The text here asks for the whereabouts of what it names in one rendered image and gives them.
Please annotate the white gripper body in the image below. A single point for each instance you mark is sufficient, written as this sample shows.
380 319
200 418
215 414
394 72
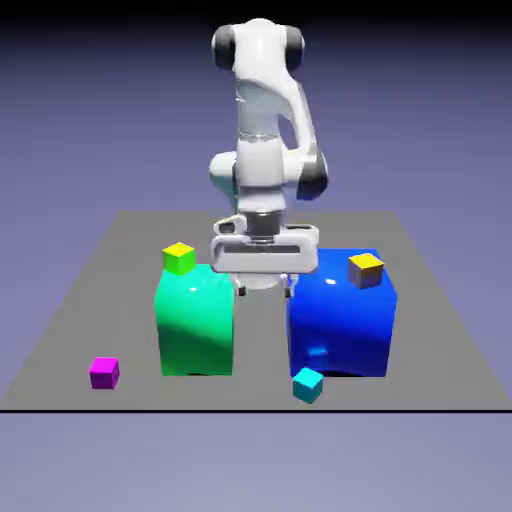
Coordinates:
264 262

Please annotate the large blue box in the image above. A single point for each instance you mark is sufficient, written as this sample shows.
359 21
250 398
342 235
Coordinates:
340 320

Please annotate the small cyan cube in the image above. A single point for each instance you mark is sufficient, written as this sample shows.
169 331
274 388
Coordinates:
307 384

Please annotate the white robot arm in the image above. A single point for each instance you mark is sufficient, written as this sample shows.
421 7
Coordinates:
260 168

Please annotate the small yellow-green cube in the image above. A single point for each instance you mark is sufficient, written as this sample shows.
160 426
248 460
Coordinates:
178 258

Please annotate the large green box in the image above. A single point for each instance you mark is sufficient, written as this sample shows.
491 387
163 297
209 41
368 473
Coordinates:
194 320

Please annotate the small yellow-orange cube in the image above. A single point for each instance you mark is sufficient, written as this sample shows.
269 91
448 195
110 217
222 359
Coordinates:
366 270

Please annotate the small magenta cube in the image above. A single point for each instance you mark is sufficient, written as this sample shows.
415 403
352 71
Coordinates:
104 374

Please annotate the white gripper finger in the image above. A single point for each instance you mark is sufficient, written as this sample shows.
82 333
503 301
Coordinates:
240 284
288 284

